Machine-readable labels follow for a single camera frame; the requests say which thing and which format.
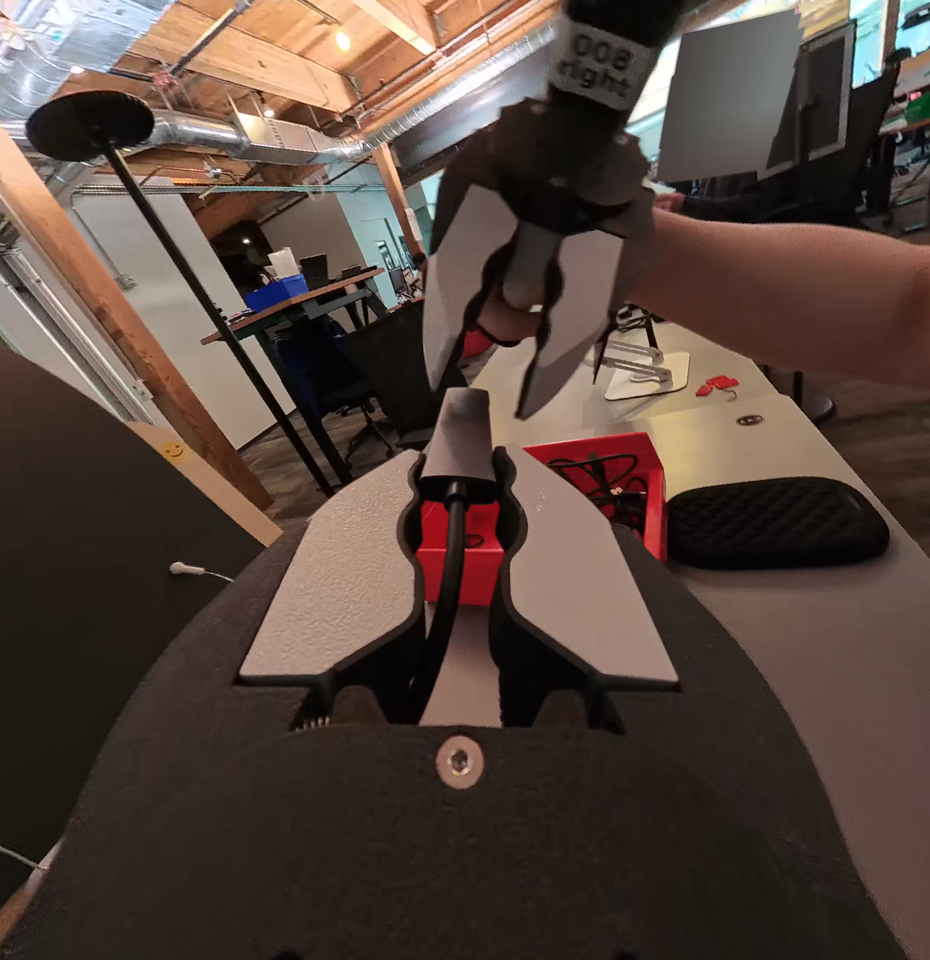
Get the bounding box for silver elbow ceiling duct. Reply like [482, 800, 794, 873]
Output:
[0, 0, 177, 125]

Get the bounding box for wooden post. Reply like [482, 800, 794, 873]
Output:
[371, 142, 428, 260]
[0, 105, 274, 513]

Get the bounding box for dark grey usb hub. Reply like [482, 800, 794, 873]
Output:
[408, 387, 503, 706]

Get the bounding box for black floor lamp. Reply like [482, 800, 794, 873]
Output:
[26, 90, 353, 498]

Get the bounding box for person's right forearm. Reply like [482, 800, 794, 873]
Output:
[630, 208, 930, 391]

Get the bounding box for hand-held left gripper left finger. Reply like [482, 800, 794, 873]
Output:
[240, 448, 424, 727]

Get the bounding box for black mesh pad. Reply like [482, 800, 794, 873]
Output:
[666, 476, 891, 571]

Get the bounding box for black felt desk divider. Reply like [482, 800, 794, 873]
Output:
[0, 337, 284, 894]

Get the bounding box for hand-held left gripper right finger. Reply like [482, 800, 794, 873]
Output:
[489, 444, 679, 727]

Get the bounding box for red plastic bin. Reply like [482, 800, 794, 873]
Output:
[416, 433, 668, 607]

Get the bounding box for black mesh chair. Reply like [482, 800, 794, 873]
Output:
[337, 300, 466, 451]

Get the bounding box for white table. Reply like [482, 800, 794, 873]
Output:
[472, 318, 930, 960]

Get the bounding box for metal laptop stand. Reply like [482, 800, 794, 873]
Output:
[585, 303, 692, 402]

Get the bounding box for blue storage bin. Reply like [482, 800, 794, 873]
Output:
[245, 274, 310, 315]

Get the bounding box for wooden standing desk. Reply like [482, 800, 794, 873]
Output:
[201, 266, 391, 485]

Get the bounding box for long silver ceiling duct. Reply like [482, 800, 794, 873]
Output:
[146, 45, 556, 168]

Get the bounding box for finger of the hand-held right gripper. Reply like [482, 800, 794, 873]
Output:
[422, 183, 520, 395]
[516, 228, 627, 420]

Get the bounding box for black usb cable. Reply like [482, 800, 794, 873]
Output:
[547, 452, 652, 528]

